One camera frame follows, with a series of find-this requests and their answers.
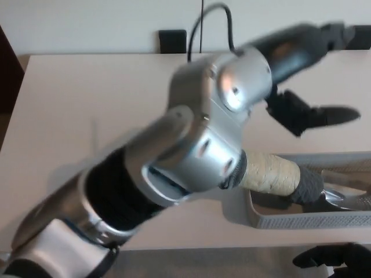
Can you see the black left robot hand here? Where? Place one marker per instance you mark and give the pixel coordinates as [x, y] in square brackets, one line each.
[292, 55]

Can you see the white desk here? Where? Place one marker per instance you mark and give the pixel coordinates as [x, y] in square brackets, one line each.
[72, 101]

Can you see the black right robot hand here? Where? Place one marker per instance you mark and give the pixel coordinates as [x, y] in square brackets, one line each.
[333, 260]

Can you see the grey mesh container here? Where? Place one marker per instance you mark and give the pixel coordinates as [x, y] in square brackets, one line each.
[304, 221]

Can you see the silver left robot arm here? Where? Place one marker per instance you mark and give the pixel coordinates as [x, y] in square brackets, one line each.
[185, 130]

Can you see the dark brown furniture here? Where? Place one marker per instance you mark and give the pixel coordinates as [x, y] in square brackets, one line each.
[8, 72]

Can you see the white cabinet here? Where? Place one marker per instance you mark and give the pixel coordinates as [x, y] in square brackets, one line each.
[87, 20]

